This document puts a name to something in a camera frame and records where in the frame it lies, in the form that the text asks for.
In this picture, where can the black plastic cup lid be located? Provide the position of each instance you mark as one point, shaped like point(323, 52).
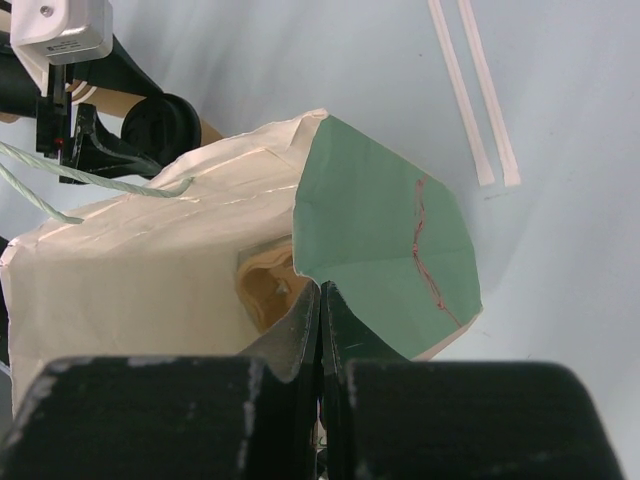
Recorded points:
point(164, 135)

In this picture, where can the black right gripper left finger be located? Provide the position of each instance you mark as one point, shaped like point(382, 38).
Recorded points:
point(247, 416)

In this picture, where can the single brown paper cup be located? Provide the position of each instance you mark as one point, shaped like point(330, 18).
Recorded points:
point(123, 105)

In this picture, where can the white wrapped straw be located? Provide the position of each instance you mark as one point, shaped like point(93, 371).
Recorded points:
point(483, 168)
point(510, 169)

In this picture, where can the printed green paper bag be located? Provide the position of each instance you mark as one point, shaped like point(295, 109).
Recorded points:
point(138, 275)

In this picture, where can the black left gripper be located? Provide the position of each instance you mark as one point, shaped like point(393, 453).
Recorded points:
point(92, 149)

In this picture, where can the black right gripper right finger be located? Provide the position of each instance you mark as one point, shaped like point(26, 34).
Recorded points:
point(391, 418)

